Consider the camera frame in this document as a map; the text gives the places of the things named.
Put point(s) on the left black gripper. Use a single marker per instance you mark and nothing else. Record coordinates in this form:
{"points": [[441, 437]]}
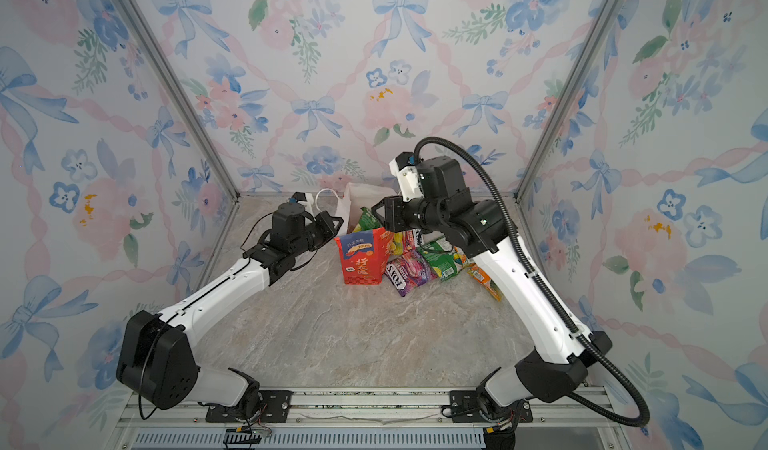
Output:
{"points": [[323, 221]]}

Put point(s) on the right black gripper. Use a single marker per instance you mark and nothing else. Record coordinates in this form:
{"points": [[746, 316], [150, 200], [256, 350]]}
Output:
{"points": [[394, 210]]}

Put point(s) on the red pink paper bag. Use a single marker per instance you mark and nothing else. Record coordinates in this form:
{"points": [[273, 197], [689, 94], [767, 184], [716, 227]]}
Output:
{"points": [[363, 254]]}

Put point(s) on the green snack bag small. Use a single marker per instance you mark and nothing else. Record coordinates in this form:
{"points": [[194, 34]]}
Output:
{"points": [[445, 259]]}

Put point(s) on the orange snack bag front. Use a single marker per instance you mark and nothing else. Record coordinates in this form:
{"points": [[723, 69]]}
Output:
{"points": [[485, 280]]}

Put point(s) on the green lime snack bag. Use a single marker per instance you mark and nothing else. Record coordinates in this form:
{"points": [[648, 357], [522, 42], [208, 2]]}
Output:
{"points": [[367, 221]]}

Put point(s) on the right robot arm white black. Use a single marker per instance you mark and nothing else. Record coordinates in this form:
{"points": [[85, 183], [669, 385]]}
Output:
{"points": [[558, 363]]}

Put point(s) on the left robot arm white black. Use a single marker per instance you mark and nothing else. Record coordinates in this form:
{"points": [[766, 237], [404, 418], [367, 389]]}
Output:
{"points": [[157, 356]]}

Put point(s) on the pink yellow Fox's candy bag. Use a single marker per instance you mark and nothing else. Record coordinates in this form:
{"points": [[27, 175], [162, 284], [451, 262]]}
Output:
{"points": [[400, 243]]}

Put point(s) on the purple Fox's candy bag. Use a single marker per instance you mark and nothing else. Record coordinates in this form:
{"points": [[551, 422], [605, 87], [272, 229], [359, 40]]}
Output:
{"points": [[408, 272]]}

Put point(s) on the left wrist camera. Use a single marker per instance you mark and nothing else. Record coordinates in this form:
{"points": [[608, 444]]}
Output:
{"points": [[302, 199]]}

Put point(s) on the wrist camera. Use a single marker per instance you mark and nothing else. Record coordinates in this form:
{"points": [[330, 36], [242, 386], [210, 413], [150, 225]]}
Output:
{"points": [[403, 169], [302, 199]]}

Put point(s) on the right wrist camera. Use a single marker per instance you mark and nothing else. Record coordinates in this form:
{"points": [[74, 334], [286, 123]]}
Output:
{"points": [[403, 169]]}

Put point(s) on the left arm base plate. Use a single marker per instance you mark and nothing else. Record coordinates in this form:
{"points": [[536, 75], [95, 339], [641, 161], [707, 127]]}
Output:
{"points": [[263, 406]]}

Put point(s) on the aluminium mounting rail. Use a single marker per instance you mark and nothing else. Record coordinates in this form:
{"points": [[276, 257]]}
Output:
{"points": [[368, 418]]}

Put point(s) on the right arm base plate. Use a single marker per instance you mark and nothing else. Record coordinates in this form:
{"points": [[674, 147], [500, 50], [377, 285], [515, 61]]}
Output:
{"points": [[469, 406]]}

